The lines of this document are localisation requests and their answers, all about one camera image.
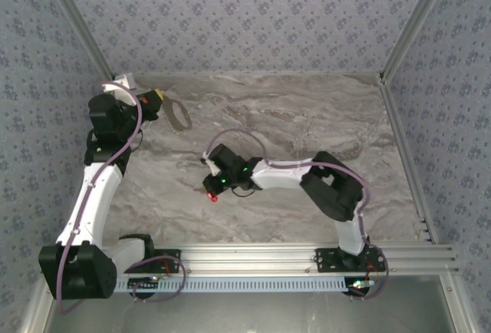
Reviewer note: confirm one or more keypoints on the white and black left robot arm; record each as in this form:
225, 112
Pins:
92, 202

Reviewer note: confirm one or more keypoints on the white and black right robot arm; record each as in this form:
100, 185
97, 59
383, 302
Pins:
280, 175

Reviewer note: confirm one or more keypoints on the left base circuit board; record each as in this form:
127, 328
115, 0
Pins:
144, 284

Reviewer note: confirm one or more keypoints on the base circuit board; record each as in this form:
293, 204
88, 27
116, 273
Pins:
360, 286
144, 284

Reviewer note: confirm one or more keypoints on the grey metal tray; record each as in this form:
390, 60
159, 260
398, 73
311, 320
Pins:
249, 314

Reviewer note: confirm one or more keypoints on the right base circuit board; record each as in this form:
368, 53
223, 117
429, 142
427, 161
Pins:
360, 286

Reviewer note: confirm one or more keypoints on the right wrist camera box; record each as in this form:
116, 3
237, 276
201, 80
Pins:
211, 166

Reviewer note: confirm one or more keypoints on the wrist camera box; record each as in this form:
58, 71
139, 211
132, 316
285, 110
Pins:
126, 80
211, 166

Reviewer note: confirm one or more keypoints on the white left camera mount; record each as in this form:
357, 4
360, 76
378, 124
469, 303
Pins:
115, 90

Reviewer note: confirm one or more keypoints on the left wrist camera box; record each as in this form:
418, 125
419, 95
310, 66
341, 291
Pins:
126, 80

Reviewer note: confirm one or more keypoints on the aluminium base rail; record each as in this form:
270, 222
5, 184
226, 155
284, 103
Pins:
249, 258

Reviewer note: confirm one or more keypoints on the aluminium frame post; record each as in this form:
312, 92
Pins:
418, 18
76, 22

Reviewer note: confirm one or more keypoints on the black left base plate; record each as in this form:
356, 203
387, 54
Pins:
169, 260

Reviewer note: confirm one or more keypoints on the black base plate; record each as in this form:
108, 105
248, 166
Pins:
326, 260
169, 260

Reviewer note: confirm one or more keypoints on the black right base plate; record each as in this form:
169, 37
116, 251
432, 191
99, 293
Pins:
326, 260

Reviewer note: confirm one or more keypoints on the aluminium table side rail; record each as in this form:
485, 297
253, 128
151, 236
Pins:
403, 149

